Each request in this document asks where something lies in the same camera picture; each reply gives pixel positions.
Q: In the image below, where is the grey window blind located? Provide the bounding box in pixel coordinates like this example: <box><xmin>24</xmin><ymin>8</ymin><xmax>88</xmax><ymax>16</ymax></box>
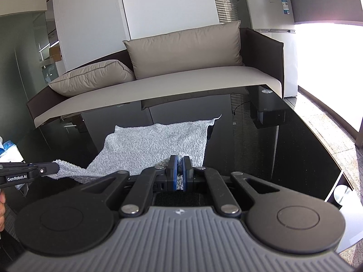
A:
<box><xmin>210</xmin><ymin>0</ymin><xmax>241</xmax><ymax>26</ymax></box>

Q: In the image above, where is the blue white tissue pack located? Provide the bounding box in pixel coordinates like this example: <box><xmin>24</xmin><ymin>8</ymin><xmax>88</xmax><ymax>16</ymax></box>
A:
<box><xmin>0</xmin><ymin>136</ymin><xmax>29</xmax><ymax>197</ymax></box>

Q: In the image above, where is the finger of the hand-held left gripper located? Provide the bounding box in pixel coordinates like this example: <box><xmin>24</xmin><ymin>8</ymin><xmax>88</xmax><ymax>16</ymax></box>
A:
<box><xmin>0</xmin><ymin>161</ymin><xmax>60</xmax><ymax>177</ymax></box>

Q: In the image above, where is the small beige cushion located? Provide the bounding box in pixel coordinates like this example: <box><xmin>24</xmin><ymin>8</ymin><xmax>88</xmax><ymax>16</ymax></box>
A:
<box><xmin>48</xmin><ymin>59</ymin><xmax>136</xmax><ymax>97</ymax></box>

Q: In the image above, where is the dark brown sofa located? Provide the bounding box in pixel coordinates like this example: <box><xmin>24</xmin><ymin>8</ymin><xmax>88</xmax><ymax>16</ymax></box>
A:
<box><xmin>26</xmin><ymin>20</ymin><xmax>285</xmax><ymax>129</ymax></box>

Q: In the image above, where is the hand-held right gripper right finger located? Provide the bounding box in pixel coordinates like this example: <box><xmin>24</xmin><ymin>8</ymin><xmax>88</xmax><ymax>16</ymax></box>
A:
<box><xmin>181</xmin><ymin>155</ymin><xmax>287</xmax><ymax>219</ymax></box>

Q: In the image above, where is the large beige cushion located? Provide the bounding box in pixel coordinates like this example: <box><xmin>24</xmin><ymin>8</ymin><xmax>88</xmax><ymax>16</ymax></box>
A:
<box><xmin>123</xmin><ymin>20</ymin><xmax>245</xmax><ymax>81</ymax></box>

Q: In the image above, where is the grey terry towel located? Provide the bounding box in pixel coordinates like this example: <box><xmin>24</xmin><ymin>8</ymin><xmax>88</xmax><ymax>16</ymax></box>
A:
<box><xmin>45</xmin><ymin>115</ymin><xmax>222</xmax><ymax>190</ymax></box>

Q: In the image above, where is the cardboard box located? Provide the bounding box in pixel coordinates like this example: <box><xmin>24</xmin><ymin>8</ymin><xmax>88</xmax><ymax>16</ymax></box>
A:
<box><xmin>49</xmin><ymin>46</ymin><xmax>62</xmax><ymax>62</ymax></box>

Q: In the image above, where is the silver refrigerator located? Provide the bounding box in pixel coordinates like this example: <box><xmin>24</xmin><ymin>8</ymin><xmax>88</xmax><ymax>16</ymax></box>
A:
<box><xmin>237</xmin><ymin>0</ymin><xmax>299</xmax><ymax>98</ymax></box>

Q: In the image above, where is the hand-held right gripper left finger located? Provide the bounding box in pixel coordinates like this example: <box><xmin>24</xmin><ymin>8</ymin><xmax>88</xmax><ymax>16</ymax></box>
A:
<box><xmin>76</xmin><ymin>155</ymin><xmax>180</xmax><ymax>217</ymax></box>

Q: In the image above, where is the person's left hand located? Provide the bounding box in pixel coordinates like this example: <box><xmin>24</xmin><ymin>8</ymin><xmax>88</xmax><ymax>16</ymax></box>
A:
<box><xmin>0</xmin><ymin>191</ymin><xmax>7</xmax><ymax>233</ymax></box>

